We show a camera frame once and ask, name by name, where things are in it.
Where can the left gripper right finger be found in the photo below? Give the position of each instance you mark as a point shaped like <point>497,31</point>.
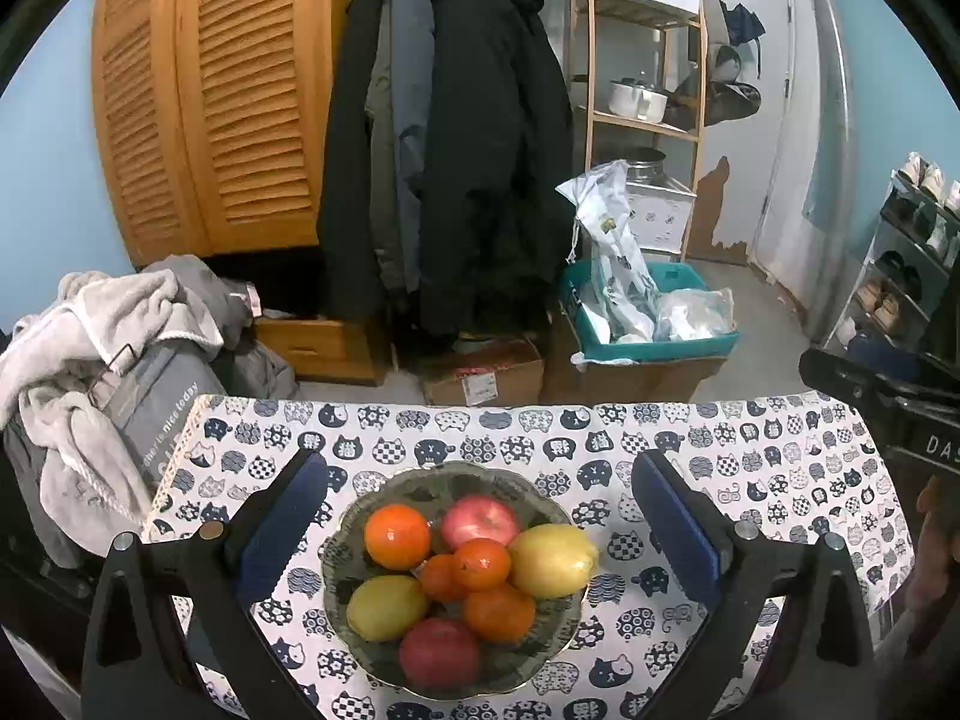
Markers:
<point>819,663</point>

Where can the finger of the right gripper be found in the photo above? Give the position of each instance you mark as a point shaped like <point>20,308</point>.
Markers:
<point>865,390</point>

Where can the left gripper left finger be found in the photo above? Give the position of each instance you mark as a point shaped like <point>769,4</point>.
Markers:
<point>162,610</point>

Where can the yellow lemon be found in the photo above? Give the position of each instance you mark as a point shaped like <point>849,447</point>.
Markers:
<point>552,560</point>
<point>385,607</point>

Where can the large orange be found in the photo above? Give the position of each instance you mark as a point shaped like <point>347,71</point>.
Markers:
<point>397,537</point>

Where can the dark red apple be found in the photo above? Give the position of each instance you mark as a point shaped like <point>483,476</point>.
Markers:
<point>439,654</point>

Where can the small tangerine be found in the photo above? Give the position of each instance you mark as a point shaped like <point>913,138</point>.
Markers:
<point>438,579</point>
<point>482,564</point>

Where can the right hand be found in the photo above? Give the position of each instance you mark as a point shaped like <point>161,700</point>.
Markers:
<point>934,552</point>

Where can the shoe rack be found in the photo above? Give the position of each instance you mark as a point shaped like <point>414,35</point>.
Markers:
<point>901,316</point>

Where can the cat pattern tablecloth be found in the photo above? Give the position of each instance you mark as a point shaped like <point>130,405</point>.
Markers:
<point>798,467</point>

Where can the clear plastic bag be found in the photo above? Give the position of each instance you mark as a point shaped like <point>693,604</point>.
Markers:
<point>689,314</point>

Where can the teal cardboard box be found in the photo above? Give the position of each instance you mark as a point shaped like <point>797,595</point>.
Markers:
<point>593,331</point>

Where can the green glass fruit bowl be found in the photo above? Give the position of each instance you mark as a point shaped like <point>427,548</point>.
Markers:
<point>345,565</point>

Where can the white drawer cabinet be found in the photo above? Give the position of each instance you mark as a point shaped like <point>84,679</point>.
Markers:
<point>659,215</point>

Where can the pile of grey clothes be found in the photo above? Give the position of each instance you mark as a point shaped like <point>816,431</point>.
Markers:
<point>97,387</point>

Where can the white printed plastic bag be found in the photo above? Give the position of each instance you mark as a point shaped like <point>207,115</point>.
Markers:
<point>623,284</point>

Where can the brown cardboard box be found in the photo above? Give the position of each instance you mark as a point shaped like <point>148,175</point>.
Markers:
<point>499,373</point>

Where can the wooden drawer base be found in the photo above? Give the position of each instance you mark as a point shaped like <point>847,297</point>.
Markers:
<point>328,350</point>

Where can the white pot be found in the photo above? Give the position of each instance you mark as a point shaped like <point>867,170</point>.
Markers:
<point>637,100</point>

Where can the black hanging coat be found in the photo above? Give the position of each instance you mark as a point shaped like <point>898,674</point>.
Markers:
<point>493,231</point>

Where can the wooden shelf unit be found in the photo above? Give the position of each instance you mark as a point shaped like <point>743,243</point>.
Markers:
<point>638,70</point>

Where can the grey hanging jacket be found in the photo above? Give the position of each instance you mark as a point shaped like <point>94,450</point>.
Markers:
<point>398,107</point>

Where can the wooden louvered wardrobe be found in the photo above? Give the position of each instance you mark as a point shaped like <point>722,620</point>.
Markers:
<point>211,118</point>

